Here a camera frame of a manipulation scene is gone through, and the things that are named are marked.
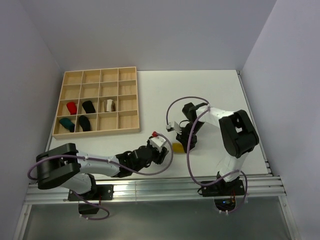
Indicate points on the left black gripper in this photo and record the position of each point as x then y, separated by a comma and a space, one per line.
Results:
160, 156

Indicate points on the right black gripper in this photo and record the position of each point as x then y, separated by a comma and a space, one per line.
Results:
184, 139

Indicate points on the wooden compartment tray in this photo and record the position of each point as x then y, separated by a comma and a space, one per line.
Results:
119, 84

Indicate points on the black rolled sock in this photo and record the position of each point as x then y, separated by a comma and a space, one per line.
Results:
88, 107
84, 123

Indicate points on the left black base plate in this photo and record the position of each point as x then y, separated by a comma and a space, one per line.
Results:
102, 192

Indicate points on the aluminium front rail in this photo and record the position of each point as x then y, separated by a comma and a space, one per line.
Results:
151, 190

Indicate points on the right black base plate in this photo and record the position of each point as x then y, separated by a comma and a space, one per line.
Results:
222, 188

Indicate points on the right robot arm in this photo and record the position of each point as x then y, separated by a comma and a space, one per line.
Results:
239, 138

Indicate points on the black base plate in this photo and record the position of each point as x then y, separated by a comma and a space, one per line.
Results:
102, 192
222, 188

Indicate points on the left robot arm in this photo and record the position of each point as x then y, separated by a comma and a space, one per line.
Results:
67, 167

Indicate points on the teal rolled sock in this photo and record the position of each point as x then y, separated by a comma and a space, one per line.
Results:
67, 124

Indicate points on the yellow cartoon sock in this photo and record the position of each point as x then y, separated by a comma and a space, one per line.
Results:
178, 148

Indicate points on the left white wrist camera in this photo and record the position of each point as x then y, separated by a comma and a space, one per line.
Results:
157, 141

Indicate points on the black rolled sock lower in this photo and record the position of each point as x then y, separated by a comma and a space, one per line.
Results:
84, 123

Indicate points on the red rolled sock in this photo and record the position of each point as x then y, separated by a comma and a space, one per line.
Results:
72, 108

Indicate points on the black rolled sock upper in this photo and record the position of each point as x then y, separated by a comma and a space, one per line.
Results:
88, 107

